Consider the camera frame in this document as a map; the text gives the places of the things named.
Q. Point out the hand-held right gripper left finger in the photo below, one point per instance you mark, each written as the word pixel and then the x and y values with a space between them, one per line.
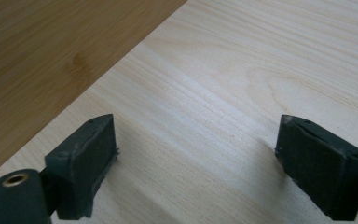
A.
pixel 87 161

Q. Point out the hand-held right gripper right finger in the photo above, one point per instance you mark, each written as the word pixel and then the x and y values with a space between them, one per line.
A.
pixel 320 165

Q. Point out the wooden box with glass lid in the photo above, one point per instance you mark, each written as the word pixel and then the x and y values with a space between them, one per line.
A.
pixel 37 62

